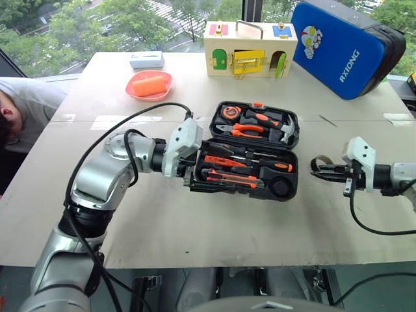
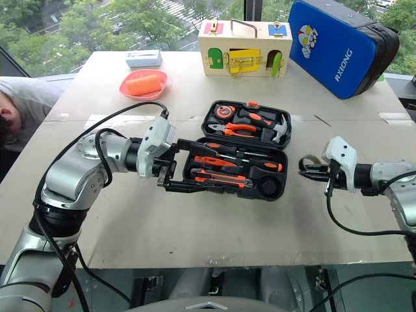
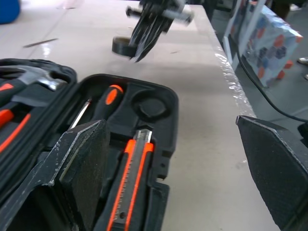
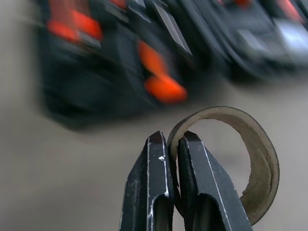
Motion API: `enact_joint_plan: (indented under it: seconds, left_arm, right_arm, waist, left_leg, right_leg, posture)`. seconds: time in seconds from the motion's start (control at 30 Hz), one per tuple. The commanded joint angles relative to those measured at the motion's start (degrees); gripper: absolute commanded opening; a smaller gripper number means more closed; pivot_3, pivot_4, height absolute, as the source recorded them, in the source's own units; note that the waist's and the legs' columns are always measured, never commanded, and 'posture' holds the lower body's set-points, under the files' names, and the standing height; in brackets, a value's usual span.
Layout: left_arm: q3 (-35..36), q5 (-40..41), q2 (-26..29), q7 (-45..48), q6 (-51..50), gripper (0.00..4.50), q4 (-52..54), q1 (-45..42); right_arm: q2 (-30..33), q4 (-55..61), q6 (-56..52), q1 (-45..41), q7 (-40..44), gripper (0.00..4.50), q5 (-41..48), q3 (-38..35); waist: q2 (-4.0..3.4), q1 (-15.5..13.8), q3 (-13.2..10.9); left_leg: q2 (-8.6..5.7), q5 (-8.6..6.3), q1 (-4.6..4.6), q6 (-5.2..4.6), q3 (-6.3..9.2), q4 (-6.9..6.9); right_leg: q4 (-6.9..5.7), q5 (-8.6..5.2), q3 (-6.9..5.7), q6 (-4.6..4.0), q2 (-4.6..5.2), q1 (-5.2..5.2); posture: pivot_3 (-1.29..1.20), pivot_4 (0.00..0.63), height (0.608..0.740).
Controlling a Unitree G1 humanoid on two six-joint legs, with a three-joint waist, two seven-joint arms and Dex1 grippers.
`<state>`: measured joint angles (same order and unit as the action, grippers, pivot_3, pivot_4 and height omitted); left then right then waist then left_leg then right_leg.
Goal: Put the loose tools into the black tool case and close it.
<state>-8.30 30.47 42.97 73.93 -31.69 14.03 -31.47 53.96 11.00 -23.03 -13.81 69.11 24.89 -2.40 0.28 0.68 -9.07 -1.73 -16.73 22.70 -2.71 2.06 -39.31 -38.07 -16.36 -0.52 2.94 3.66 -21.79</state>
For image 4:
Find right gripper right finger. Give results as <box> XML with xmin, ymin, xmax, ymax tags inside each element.
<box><xmin>177</xmin><ymin>131</ymin><xmax>254</xmax><ymax>231</ymax></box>

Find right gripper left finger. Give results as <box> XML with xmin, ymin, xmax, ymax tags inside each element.
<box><xmin>121</xmin><ymin>130</ymin><xmax>175</xmax><ymax>231</ymax></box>

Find black tape roll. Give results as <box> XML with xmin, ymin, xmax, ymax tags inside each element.
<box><xmin>166</xmin><ymin>106</ymin><xmax>281</xmax><ymax>227</ymax></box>

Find long black orange screwdriver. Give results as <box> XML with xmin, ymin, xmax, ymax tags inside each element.
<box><xmin>136</xmin><ymin>39</ymin><xmax>190</xmax><ymax>105</ymax></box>

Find short black orange screwdriver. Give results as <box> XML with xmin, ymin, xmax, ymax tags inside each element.
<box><xmin>46</xmin><ymin>9</ymin><xmax>103</xmax><ymax>48</ymax></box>

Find black tool case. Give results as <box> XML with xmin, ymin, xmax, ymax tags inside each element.
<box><xmin>35</xmin><ymin>0</ymin><xmax>308</xmax><ymax>128</ymax></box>

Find claw hammer, orange black handle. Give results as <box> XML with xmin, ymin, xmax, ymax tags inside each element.
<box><xmin>271</xmin><ymin>0</ymin><xmax>308</xmax><ymax>56</ymax></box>

